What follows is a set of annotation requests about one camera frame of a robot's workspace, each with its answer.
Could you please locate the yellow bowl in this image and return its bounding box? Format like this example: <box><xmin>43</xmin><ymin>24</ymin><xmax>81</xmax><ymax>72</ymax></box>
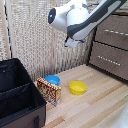
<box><xmin>68</xmin><ymin>80</ymin><xmax>88</xmax><ymax>96</ymax></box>

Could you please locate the beige woven screen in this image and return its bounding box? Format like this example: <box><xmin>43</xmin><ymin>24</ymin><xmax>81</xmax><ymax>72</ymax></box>
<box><xmin>5</xmin><ymin>0</ymin><xmax>95</xmax><ymax>82</ymax></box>

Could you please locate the dark framed drawer cabinet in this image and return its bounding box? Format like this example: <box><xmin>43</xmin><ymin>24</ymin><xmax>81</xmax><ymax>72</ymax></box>
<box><xmin>87</xmin><ymin>9</ymin><xmax>128</xmax><ymax>83</ymax></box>

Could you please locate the black fabric storage box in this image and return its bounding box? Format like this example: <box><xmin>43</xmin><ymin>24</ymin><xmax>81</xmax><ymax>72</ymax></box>
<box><xmin>0</xmin><ymin>58</ymin><xmax>48</xmax><ymax>128</ymax></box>

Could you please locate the light wooden post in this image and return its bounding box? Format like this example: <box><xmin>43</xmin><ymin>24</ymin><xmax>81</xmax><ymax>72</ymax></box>
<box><xmin>0</xmin><ymin>0</ymin><xmax>11</xmax><ymax>62</ymax></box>

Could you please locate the blue bowl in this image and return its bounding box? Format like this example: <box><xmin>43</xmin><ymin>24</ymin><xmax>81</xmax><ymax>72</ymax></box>
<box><xmin>43</xmin><ymin>74</ymin><xmax>62</xmax><ymax>87</ymax></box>

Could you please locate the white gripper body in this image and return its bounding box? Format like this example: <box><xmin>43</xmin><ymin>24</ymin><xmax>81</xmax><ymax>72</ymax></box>
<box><xmin>64</xmin><ymin>35</ymin><xmax>86</xmax><ymax>49</ymax></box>

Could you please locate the red yellow cracker box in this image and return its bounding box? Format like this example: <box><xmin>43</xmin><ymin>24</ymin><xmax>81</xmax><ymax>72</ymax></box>
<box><xmin>35</xmin><ymin>77</ymin><xmax>63</xmax><ymax>107</ymax></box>

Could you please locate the brown drawer with long handle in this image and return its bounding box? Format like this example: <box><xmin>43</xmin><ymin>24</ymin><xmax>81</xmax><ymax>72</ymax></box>
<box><xmin>94</xmin><ymin>14</ymin><xmax>128</xmax><ymax>52</ymax></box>

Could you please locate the brown drawer with short handle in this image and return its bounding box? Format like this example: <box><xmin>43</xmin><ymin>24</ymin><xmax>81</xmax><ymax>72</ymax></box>
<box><xmin>88</xmin><ymin>41</ymin><xmax>128</xmax><ymax>81</ymax></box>

